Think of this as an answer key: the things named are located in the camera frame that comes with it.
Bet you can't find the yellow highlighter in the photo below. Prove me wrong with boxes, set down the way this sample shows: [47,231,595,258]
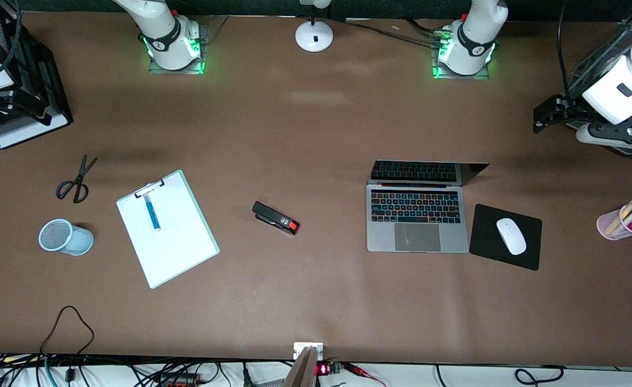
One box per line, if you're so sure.
[606,201,632,235]

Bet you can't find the black orange usb hub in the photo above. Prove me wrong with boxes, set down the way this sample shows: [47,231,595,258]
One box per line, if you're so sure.
[156,374,203,387]

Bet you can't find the black mesh document tray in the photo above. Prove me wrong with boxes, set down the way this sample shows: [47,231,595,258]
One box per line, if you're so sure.
[0,11,74,150]

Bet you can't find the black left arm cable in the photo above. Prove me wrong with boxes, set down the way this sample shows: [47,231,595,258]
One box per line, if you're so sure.
[557,0,573,104]

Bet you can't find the aluminium camera post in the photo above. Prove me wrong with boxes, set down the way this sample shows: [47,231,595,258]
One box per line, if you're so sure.
[283,342,325,387]

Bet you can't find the black stapler with red end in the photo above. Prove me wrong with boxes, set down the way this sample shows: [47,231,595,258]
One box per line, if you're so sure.
[252,201,300,236]

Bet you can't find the light blue mesh cup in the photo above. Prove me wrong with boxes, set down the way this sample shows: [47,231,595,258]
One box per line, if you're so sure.
[38,218,94,256]

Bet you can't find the silver grey laptop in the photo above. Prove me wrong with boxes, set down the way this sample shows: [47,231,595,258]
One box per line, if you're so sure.
[366,159,490,254]

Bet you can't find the black mouse pad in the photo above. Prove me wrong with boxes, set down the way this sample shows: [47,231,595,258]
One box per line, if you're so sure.
[469,203,543,271]

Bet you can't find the mint green clipboard with paper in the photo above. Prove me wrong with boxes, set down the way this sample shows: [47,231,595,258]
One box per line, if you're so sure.
[116,169,221,290]

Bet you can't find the white computer mouse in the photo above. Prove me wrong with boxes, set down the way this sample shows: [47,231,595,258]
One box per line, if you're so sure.
[496,217,527,256]

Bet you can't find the black cable loop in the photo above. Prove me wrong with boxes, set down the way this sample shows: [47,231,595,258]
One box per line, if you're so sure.
[39,305,95,358]

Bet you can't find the blue marker with white end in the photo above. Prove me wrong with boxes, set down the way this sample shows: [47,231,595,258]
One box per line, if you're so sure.
[143,192,162,232]

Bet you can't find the black handled scissors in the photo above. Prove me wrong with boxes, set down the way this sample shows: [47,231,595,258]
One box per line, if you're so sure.
[55,155,99,204]

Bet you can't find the pink mesh pen cup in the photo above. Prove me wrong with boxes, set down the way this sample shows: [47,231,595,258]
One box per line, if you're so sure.
[596,203,632,241]

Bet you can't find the red clip wire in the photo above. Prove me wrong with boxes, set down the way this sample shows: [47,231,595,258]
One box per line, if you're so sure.
[343,363,386,387]

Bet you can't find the black cable bundle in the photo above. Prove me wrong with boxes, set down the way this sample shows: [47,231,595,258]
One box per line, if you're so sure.
[343,17,448,48]

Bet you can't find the white round lamp base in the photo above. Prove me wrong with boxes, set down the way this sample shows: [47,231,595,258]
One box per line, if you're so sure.
[295,0,334,53]

